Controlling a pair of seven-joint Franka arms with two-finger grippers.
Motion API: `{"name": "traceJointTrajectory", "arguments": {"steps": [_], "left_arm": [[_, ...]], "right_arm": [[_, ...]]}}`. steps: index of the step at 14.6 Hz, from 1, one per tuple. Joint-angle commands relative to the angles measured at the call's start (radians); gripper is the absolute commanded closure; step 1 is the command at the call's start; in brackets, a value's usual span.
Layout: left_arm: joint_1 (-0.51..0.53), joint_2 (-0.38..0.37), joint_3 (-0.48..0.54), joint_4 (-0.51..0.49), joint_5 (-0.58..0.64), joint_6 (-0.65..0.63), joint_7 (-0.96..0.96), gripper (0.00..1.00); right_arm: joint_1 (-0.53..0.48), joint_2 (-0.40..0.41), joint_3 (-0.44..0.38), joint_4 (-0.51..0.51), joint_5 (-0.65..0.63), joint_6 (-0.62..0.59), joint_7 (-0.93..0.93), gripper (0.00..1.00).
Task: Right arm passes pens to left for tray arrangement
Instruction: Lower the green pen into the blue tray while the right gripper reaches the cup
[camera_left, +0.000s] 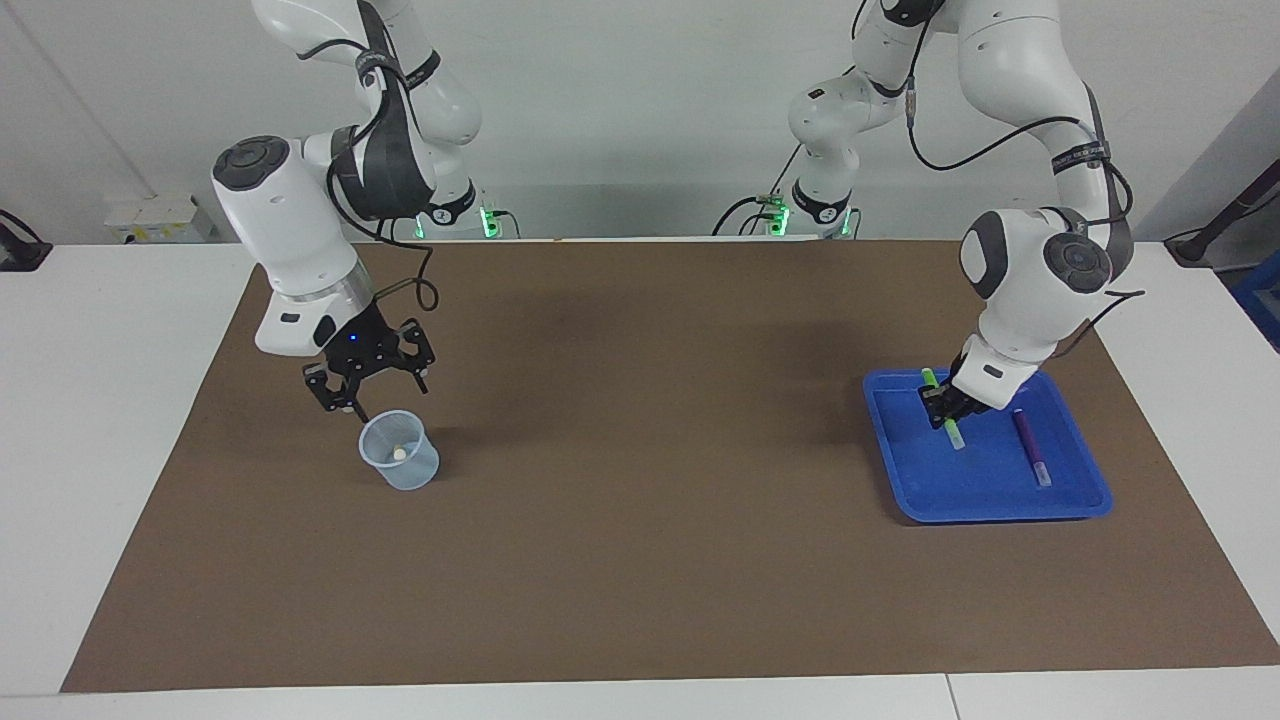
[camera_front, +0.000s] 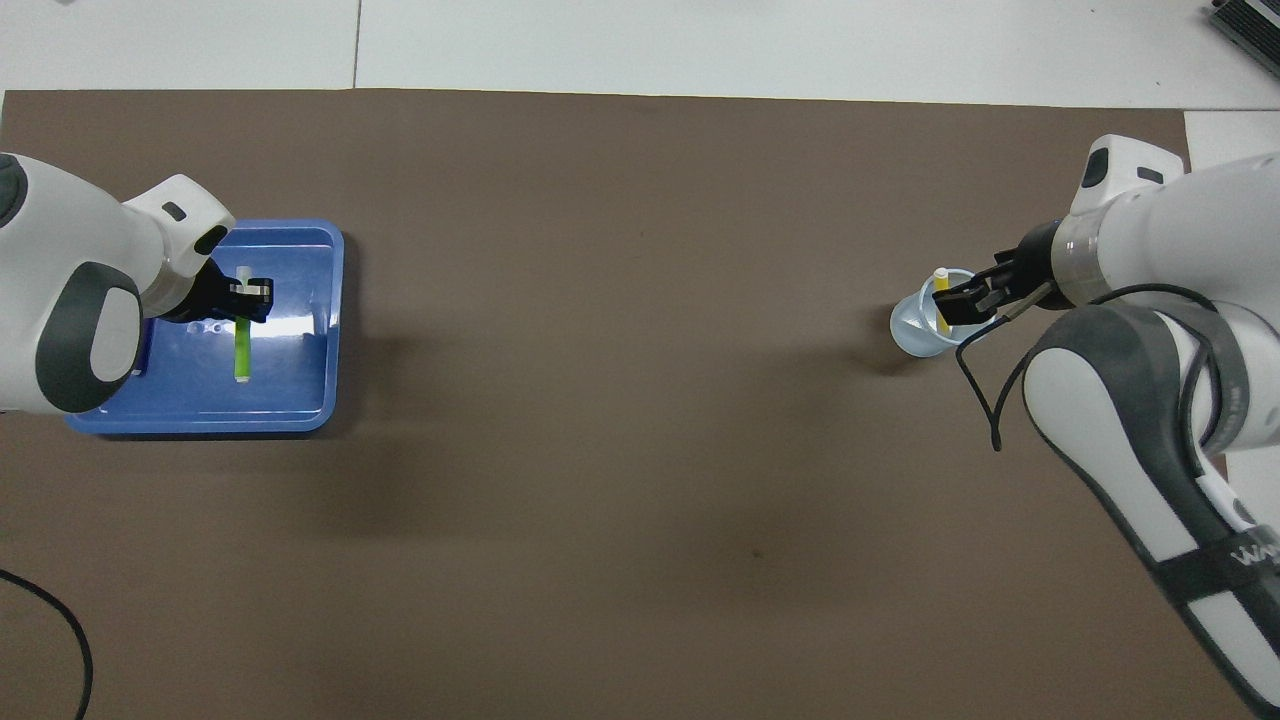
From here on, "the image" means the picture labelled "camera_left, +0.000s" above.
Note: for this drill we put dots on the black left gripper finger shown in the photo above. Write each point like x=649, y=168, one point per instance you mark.
x=936, y=405
x=955, y=421

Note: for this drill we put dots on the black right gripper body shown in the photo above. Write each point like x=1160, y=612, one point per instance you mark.
x=360, y=345

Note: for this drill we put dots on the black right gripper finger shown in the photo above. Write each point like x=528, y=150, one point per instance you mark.
x=420, y=350
x=335, y=392

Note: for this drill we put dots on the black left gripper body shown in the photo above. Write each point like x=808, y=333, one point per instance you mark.
x=965, y=400

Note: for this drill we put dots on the green pen white cap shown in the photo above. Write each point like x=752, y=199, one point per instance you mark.
x=955, y=435

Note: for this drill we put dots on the purple pen white cap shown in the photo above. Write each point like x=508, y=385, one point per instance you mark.
x=1030, y=450

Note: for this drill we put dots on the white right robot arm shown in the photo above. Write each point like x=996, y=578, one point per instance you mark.
x=290, y=230

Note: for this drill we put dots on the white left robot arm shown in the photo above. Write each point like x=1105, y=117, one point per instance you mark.
x=1020, y=300

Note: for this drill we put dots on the blue plastic tray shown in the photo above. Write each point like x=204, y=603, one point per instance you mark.
x=950, y=480

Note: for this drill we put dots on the translucent plastic cup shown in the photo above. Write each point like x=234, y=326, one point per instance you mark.
x=410, y=475

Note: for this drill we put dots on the white power strip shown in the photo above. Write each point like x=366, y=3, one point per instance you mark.
x=150, y=220

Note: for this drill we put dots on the brown table mat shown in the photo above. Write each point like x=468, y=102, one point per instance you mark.
x=640, y=500

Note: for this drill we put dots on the blue storage box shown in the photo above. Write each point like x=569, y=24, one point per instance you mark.
x=1262, y=300

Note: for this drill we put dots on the black table clamp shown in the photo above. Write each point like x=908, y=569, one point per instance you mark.
x=20, y=255

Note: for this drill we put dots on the black camera stand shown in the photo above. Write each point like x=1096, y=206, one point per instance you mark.
x=1190, y=248

